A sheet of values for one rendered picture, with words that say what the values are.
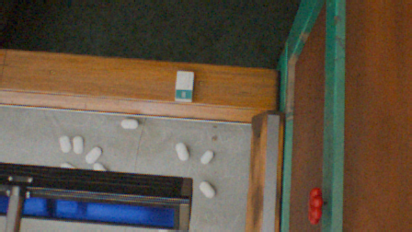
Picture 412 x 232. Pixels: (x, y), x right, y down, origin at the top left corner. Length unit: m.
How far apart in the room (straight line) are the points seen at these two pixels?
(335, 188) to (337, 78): 0.13
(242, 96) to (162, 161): 0.21
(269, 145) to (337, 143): 0.42
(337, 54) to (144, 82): 0.59
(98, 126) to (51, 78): 0.14
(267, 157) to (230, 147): 0.14
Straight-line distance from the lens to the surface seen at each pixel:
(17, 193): 0.82
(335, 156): 0.66
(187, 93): 1.17
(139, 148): 1.19
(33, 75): 1.25
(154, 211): 0.82
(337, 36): 0.71
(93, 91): 1.21
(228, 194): 1.17
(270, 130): 1.08
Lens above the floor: 1.90
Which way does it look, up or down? 75 degrees down
